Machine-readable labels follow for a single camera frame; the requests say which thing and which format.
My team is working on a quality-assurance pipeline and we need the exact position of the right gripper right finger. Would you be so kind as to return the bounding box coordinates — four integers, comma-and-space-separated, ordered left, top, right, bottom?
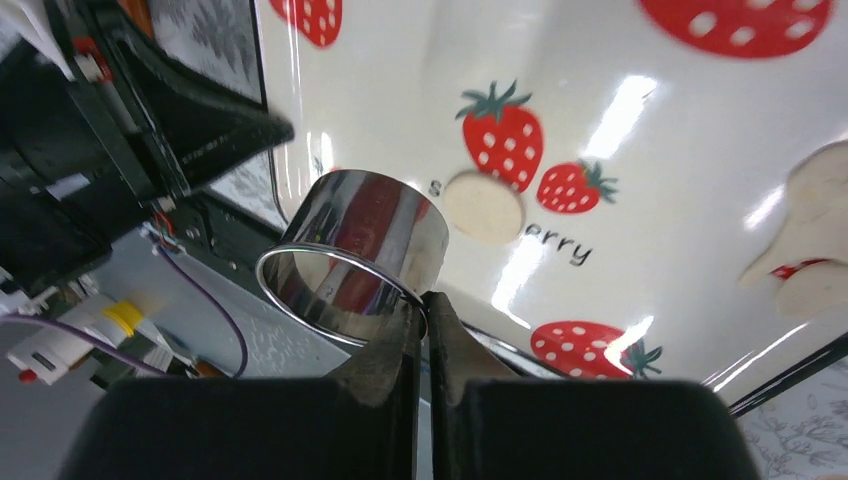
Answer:
424, 292, 757, 479

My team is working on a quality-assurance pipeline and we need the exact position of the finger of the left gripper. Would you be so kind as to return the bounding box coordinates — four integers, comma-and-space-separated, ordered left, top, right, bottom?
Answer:
86, 1, 294, 193

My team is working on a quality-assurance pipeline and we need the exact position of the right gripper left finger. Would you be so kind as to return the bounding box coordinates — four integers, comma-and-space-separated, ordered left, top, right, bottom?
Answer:
60, 305, 423, 479

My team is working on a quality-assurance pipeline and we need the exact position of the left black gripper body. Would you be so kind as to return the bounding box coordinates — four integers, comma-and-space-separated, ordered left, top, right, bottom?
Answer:
1, 40, 153, 297

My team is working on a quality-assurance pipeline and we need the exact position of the round metal cutter ring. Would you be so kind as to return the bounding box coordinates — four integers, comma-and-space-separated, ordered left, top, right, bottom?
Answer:
254, 168, 451, 348

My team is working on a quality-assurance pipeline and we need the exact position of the strawberry pattern white tray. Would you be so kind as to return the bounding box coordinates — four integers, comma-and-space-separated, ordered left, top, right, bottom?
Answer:
257, 1, 847, 404

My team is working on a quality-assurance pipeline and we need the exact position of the small dough piece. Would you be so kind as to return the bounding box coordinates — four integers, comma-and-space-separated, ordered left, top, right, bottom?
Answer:
739, 141, 847, 318

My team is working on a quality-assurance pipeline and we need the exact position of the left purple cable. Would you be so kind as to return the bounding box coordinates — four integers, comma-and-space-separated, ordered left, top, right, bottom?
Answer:
0, 245, 250, 380

